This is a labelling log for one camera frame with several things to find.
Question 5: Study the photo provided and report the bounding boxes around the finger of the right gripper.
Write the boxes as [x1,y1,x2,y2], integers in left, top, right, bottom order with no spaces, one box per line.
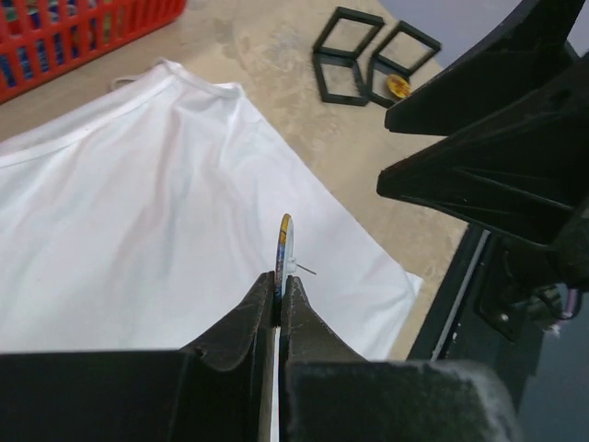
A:
[385,0,584,135]

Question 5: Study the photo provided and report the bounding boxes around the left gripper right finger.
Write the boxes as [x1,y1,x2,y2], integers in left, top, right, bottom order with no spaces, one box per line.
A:
[279,276,524,441]

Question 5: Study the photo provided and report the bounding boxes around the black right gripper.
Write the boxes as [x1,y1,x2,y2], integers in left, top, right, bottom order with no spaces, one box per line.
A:
[376,56,588,343]

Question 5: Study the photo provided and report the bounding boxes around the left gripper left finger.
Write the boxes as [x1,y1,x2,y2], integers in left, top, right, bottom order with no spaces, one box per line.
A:
[1,273,275,441]

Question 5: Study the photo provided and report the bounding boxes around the round pin brooch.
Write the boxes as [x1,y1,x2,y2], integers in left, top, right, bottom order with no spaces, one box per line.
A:
[274,214,317,300]

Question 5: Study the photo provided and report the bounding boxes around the white shirt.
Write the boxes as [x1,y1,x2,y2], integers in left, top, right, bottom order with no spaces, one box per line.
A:
[1,59,422,359]

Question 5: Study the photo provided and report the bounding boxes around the yellow pin brooch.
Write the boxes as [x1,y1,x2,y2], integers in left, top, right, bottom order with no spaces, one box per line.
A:
[386,75,411,99]

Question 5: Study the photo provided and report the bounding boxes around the black display case right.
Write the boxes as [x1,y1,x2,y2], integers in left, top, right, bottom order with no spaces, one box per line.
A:
[367,20,442,109]

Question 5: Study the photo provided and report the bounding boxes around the black display case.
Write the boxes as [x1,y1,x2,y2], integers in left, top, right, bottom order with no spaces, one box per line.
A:
[367,20,442,109]
[311,6,385,107]

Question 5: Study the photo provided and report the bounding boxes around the black display case left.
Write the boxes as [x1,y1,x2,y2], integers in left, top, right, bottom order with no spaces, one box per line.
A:
[311,6,385,107]

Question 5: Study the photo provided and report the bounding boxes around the red shopping basket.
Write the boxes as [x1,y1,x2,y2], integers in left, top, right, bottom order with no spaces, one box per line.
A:
[1,0,187,103]

